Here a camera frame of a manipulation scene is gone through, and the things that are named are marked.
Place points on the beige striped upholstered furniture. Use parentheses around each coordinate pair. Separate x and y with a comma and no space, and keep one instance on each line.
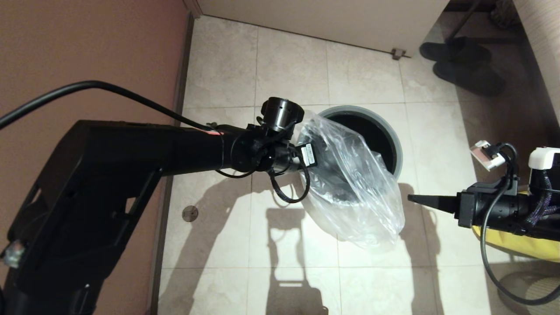
(542,43)

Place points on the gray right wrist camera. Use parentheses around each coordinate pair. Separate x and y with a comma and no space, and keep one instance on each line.
(488,155)

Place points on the white door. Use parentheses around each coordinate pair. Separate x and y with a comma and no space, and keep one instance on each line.
(328,17)

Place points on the metal door stop bracket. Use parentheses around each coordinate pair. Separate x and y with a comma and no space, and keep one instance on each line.
(397,53)

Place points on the black slipper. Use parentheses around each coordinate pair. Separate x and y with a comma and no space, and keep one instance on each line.
(470,78)
(455,51)

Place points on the dark wall baseboard strip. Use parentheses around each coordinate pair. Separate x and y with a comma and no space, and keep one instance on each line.
(181,87)

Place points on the clear plastic trash bag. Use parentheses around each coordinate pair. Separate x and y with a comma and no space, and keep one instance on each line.
(350,197)

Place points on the gray fuzzy bundle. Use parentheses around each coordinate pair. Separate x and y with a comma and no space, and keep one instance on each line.
(503,13)

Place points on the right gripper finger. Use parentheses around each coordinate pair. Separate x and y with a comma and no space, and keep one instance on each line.
(442,206)
(437,200)

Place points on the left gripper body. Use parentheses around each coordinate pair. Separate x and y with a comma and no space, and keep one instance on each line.
(308,154)

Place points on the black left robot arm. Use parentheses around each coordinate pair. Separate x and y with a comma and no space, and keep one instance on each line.
(109,175)

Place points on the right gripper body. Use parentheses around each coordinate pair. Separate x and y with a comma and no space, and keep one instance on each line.
(466,209)

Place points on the grey round trash bin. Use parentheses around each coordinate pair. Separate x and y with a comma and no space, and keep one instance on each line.
(372,131)

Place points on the yellow bag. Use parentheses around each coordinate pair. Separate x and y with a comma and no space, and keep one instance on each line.
(525,247)

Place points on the beige ribbed round object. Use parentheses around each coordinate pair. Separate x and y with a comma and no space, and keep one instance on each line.
(544,302)

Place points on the dark furniture leg pole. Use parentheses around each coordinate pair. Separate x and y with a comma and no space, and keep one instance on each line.
(461,22)

